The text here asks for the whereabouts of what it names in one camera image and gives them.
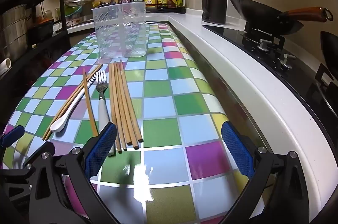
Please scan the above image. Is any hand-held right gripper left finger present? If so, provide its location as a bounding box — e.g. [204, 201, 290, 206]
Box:
[29, 122, 118, 224]

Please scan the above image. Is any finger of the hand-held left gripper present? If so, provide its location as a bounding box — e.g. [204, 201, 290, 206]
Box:
[0, 125, 25, 148]
[0, 163, 36, 214]

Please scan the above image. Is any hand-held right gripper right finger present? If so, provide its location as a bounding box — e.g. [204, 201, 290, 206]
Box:
[221, 121, 310, 224]

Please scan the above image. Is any white spoon with striped handle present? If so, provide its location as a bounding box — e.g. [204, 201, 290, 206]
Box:
[50, 69, 103, 133]

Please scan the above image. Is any wooden chopstick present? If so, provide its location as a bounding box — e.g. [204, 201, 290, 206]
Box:
[83, 68, 99, 136]
[120, 60, 143, 142]
[42, 65, 101, 140]
[114, 62, 132, 146]
[112, 63, 127, 151]
[109, 63, 122, 154]
[44, 64, 104, 141]
[117, 62, 139, 149]

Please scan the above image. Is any clear plastic utensil holder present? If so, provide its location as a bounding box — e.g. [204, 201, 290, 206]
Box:
[91, 1, 147, 59]

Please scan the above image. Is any white plastic pipe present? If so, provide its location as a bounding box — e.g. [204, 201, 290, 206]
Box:
[0, 58, 12, 77]

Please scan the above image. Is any colourful checkered table cover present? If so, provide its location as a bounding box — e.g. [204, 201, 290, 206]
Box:
[0, 22, 267, 224]

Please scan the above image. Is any metal stove knob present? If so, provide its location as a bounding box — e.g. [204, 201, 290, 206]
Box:
[279, 53, 295, 69]
[257, 39, 273, 52]

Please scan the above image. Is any steel stock pot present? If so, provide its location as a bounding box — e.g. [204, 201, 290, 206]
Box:
[0, 4, 29, 62]

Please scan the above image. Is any black clay pot orange lid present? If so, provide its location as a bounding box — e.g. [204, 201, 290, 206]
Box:
[29, 18, 55, 38]

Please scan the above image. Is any black burner grate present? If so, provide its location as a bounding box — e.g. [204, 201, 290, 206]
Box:
[244, 21, 286, 50]

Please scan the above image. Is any black gas stove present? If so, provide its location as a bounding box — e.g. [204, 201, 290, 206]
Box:
[203, 24, 338, 143]

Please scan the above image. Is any green plastic basin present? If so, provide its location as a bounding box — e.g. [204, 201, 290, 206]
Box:
[64, 6, 83, 18]

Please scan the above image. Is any black shelf rack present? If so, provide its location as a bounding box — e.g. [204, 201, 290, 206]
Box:
[0, 0, 71, 82]

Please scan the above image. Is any dark electric kettle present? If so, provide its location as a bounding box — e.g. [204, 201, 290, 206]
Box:
[201, 0, 228, 26]

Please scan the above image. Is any steel colander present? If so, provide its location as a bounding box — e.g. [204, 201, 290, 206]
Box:
[64, 0, 94, 7]

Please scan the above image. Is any white-handled metal fork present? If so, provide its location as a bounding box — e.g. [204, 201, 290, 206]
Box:
[96, 70, 117, 156]

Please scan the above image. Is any black wok with orange handle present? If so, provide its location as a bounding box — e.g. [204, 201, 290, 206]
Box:
[228, 0, 334, 36]

